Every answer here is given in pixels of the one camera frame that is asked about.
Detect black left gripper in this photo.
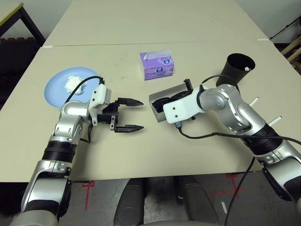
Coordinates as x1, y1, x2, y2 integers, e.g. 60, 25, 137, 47
97, 97, 144, 134

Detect black sunglasses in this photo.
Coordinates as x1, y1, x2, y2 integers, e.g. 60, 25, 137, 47
152, 91, 191, 113

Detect white tissue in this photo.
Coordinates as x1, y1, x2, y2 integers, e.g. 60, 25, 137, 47
64, 75, 87, 96

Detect blue plastic plate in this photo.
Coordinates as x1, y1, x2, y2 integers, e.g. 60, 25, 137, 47
44, 66, 104, 111

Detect grey open glasses case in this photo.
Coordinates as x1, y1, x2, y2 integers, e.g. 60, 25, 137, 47
149, 81, 196, 123

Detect purple tissue pack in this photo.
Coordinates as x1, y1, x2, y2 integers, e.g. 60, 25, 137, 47
140, 48, 176, 81

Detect black plastic cup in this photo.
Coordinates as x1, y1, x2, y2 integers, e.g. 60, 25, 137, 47
215, 53, 256, 87

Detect dark grey robot left leg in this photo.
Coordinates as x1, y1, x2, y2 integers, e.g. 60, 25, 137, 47
114, 178, 148, 226

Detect dark grey robot leg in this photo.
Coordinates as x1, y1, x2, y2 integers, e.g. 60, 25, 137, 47
114, 178, 148, 226
174, 175, 219, 226

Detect dark grey robot right leg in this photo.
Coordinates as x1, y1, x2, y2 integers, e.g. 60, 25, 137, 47
174, 175, 219, 226

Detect light grey robot torso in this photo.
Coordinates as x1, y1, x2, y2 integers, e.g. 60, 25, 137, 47
141, 220, 212, 226

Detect black foam floor mat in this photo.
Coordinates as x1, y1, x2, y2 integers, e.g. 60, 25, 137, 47
0, 36, 44, 109

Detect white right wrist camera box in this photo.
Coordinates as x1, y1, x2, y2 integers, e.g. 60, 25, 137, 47
163, 88, 205, 124

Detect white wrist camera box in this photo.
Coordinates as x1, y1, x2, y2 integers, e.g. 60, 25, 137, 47
88, 83, 111, 125
163, 88, 205, 124

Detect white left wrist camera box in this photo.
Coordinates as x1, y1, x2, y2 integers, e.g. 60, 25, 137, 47
88, 83, 111, 125

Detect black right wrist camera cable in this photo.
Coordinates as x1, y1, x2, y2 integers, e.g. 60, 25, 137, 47
175, 74, 301, 144

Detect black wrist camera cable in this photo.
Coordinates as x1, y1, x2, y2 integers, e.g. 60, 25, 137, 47
175, 74, 301, 144
64, 75, 105, 104

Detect black left wrist camera cable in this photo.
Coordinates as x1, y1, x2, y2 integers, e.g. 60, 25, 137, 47
64, 75, 105, 104

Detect long black hanging cable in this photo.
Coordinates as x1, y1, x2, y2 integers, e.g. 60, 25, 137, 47
224, 156, 256, 226

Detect wooden chair frame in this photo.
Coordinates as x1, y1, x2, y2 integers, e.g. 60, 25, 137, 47
281, 35, 301, 76

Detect side table with black frame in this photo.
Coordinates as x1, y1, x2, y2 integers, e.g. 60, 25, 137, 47
0, 1, 47, 48

